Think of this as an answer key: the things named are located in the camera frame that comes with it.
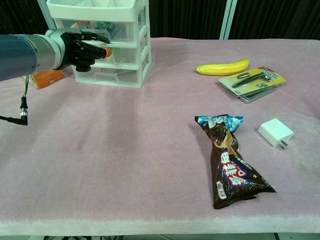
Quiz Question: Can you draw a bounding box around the razor blister pack underneath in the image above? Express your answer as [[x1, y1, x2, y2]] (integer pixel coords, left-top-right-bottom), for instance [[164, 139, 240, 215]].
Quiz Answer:
[[234, 84, 284, 104]]

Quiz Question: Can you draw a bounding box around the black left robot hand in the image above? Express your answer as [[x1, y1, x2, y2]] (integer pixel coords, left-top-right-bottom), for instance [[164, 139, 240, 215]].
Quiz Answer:
[[60, 28, 114, 72]]

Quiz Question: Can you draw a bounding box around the clear drawer holding toys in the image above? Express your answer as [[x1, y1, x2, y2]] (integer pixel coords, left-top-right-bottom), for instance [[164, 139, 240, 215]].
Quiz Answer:
[[53, 18, 138, 44]]

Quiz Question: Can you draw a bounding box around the orange cardboard box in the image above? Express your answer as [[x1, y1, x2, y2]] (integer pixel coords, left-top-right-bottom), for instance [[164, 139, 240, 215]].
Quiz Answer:
[[23, 69, 65, 90]]

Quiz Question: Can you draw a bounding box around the clear plastic drawer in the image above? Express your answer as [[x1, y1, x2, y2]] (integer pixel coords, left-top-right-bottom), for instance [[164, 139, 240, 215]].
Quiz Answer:
[[74, 66, 139, 85], [72, 46, 139, 67]]

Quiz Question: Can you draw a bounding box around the yellow banana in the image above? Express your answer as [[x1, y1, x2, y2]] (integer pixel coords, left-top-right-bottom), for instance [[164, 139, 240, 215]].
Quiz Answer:
[[195, 58, 250, 76]]

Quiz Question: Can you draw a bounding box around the green toy tank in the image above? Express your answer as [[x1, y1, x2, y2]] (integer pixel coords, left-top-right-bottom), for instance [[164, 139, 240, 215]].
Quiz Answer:
[[96, 21, 116, 33]]

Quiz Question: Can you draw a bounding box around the white vertical post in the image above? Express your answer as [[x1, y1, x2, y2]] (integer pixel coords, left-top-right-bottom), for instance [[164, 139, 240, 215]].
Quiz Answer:
[[219, 0, 239, 40]]

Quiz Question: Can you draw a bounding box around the white charger plug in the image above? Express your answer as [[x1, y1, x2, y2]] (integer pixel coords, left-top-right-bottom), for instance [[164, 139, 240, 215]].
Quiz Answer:
[[257, 117, 295, 150]]

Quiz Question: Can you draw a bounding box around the pink fleece table cloth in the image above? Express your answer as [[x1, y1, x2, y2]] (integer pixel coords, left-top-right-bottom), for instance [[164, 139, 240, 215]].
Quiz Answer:
[[0, 36, 320, 236]]

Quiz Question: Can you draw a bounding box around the black curtain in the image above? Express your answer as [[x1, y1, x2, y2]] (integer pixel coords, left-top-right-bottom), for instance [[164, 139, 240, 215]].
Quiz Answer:
[[0, 0, 320, 41]]

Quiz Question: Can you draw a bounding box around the black cable with metal connector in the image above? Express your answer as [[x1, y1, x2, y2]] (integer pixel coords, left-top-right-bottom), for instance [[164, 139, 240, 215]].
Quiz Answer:
[[0, 74, 30, 126]]

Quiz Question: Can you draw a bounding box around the yellow razor blister pack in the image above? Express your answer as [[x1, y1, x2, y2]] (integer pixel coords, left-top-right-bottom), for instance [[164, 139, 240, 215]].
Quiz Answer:
[[217, 66, 287, 97]]

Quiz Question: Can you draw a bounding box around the clear plastic drawer unit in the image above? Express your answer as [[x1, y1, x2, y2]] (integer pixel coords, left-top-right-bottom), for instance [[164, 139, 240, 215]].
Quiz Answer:
[[46, 0, 153, 89]]

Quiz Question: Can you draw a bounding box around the brown chocolate snack bag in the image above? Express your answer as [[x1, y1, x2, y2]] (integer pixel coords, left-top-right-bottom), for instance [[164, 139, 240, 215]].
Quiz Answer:
[[194, 114, 277, 210]]

